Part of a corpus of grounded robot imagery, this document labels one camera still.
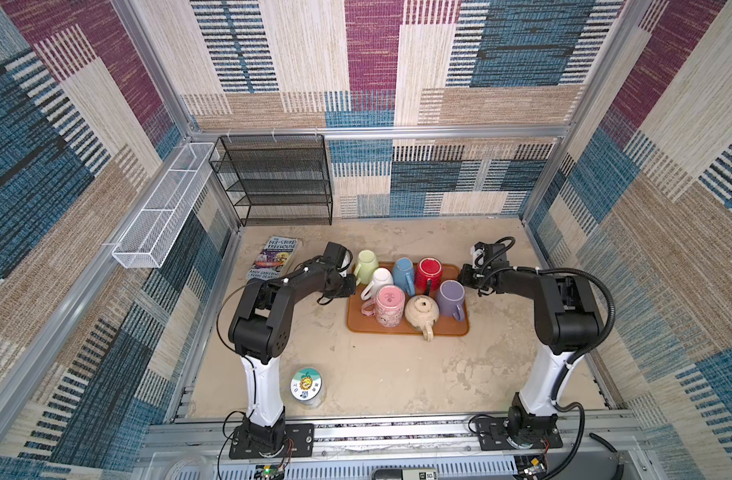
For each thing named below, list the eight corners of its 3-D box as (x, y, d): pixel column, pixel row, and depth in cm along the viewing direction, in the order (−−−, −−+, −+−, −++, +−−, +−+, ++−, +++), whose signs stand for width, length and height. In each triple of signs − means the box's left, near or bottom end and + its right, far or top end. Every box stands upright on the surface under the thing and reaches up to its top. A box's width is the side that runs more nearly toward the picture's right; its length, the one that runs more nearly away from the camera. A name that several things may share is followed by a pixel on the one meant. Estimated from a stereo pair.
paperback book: (250, 280, 106) (247, 274, 103) (261, 242, 117) (258, 236, 114) (291, 280, 106) (289, 274, 103) (298, 242, 117) (297, 236, 114)
